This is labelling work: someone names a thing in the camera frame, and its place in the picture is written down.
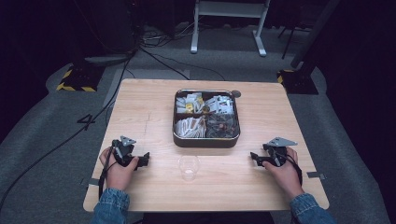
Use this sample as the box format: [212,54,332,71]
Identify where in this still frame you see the right hand-held gripper black cable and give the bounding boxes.
[281,153,304,187]

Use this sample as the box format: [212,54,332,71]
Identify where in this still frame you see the white metal stand frame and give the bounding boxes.
[190,0,272,58]

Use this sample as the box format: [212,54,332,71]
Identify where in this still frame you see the dark square compartment tray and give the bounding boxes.
[172,88,242,149]

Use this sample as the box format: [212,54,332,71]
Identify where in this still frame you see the pile of white brown sachets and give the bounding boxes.
[174,116,207,138]

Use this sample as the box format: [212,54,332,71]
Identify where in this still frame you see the thin black floor cable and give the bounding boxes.
[138,46,227,82]

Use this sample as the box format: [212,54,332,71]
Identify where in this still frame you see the grey slanted pole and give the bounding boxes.
[290,0,341,70]

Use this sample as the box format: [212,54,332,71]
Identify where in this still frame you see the black stand base hazard tape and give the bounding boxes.
[55,63,106,93]
[276,68,319,95]

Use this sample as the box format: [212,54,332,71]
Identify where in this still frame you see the person's left hand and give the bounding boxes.
[98,147,140,191]

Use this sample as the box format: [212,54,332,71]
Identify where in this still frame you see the left hand-held gripper black cable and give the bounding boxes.
[98,147,115,200]

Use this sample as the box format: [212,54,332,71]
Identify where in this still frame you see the pile of white yellow packets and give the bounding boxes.
[176,91,205,115]

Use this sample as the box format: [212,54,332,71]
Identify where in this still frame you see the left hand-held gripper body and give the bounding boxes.
[111,135,139,168]

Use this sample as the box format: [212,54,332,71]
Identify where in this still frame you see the long black floor cable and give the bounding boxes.
[0,49,136,211]

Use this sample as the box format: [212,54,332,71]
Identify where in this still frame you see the pile of white printed packets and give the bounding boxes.
[205,94,235,115]

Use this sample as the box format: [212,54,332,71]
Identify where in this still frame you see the grey tape strip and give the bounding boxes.
[305,171,327,181]
[80,177,101,188]

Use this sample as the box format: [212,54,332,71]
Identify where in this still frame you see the black tripod legs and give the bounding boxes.
[277,23,312,61]

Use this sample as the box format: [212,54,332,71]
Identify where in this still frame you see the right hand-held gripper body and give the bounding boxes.
[262,136,299,168]

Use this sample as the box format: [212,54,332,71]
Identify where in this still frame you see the hand-held gripper black cable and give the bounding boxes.
[98,147,115,200]
[281,153,304,187]

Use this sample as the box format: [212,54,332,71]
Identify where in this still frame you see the person's right hand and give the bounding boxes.
[262,147,304,201]

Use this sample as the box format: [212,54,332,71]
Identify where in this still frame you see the clear plastic cup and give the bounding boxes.
[177,154,201,182]

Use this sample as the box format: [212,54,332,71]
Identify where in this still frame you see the pile of dark packets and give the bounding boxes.
[205,113,240,139]

